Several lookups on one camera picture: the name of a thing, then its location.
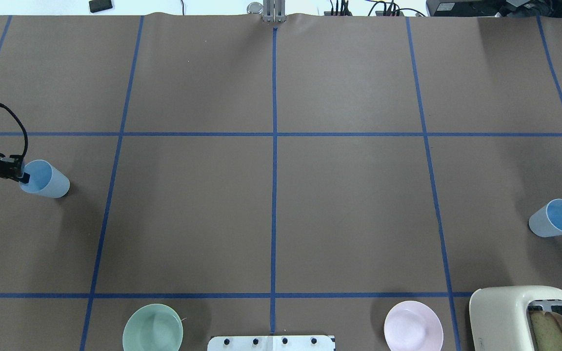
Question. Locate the green bowl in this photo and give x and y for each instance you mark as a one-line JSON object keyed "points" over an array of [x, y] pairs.
{"points": [[153, 327]]}

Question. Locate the aluminium frame post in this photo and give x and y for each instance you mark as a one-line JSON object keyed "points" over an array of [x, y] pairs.
{"points": [[274, 11]]}

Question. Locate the toast slice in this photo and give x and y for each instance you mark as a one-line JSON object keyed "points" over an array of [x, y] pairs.
{"points": [[546, 330]]}

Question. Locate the pink bowl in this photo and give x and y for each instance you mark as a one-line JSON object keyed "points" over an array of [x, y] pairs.
{"points": [[413, 326]]}

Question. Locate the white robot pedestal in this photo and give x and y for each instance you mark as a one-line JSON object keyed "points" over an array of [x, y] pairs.
{"points": [[273, 343]]}

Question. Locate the black power strip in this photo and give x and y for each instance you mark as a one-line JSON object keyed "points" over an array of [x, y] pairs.
{"points": [[338, 8]]}

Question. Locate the light blue cup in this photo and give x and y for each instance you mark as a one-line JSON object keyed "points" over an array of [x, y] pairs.
{"points": [[45, 180], [547, 221]]}

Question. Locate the small black square device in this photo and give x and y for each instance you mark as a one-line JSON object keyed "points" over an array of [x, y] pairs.
{"points": [[97, 6]]}

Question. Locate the cream toaster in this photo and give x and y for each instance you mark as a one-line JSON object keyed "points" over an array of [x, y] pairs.
{"points": [[499, 316]]}

